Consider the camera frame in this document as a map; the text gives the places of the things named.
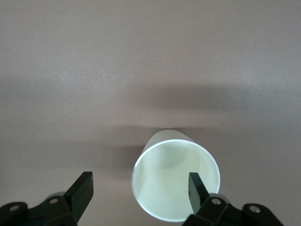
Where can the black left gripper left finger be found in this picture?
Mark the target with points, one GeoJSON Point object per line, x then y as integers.
{"type": "Point", "coordinates": [77, 200]}

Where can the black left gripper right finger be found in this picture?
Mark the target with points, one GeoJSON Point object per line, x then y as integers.
{"type": "Point", "coordinates": [200, 204]}

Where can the white plastic cup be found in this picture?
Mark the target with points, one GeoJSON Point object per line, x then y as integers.
{"type": "Point", "coordinates": [169, 188]}

